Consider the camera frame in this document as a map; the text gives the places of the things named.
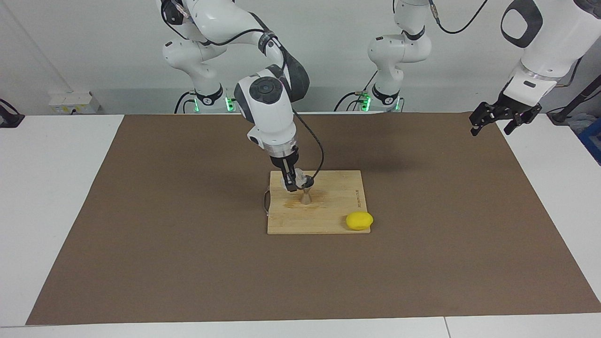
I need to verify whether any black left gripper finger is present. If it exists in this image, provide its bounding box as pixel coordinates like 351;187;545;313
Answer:
502;106;543;136
470;101;499;137

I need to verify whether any black stand leg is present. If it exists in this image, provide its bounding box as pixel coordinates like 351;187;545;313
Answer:
547;75;601;125

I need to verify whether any black base power cable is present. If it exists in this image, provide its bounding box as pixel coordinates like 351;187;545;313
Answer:
334;92;364;112
174;92;194;114

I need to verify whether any white wall cable duct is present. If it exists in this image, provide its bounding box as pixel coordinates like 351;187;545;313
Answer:
0;5;73;93

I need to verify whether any black clamp mount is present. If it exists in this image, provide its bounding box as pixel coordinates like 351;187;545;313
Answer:
0;99;25;128

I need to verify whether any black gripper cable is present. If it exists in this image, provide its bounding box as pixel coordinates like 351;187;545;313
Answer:
427;0;489;35
162;0;325;182

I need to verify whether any bamboo cutting board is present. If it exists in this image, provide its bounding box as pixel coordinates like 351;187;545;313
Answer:
263;170;371;235

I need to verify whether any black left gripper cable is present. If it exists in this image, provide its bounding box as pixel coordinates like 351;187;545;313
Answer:
427;0;489;35

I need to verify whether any yellow lemon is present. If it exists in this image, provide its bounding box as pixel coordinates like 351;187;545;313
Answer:
346;211;374;231

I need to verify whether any white wall outlet box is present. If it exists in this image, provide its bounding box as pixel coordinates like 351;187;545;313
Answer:
48;91;101;115

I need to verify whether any clear plastic bag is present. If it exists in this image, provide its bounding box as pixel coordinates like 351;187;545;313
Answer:
566;113;596;134

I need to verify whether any brown paper table mat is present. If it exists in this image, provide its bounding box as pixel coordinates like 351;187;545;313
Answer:
26;112;601;325

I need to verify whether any blue plastic crate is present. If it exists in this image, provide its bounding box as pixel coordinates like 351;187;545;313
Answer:
578;117;601;165

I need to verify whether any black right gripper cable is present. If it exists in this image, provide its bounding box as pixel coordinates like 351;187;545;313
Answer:
162;0;325;182

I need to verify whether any steel double jigger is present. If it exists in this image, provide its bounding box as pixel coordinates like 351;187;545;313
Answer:
299;176;316;206

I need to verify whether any clear glass cup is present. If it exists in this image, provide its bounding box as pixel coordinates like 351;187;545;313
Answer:
281;170;314;191

